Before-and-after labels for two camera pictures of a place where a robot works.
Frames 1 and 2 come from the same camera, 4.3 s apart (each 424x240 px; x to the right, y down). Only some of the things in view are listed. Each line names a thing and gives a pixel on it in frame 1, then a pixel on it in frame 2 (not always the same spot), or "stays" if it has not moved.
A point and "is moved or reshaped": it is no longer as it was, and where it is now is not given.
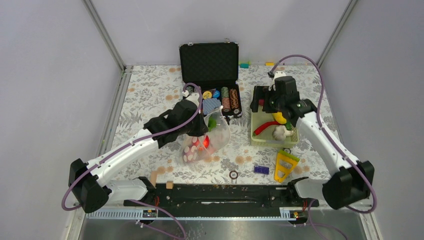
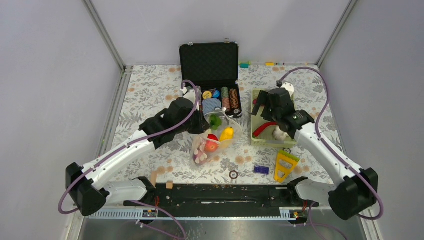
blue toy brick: [259, 169] stays
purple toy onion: [190, 152] to [200, 156]
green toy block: [245, 65] stays
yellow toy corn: [278, 116] is moved or reshaped
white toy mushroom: [280, 132] stays
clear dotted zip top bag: [204, 147] is moved or reshaped
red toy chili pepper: [264, 126] stays
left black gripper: [203, 128] stays
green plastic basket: [265, 138] stays
